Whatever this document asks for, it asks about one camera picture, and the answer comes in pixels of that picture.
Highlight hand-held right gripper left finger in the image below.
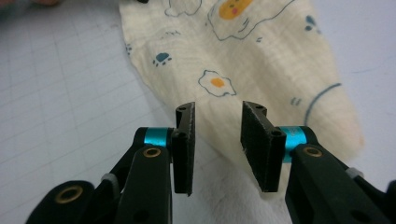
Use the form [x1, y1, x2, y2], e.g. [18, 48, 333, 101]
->
[134, 101, 196, 198]

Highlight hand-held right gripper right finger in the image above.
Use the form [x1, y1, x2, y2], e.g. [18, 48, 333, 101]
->
[240, 100, 318, 193]

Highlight cream printed cloth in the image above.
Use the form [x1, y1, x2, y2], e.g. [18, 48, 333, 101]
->
[119, 0, 365, 224]

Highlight white grid mat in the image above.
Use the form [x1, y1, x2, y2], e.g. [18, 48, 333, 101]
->
[0, 0, 396, 224]

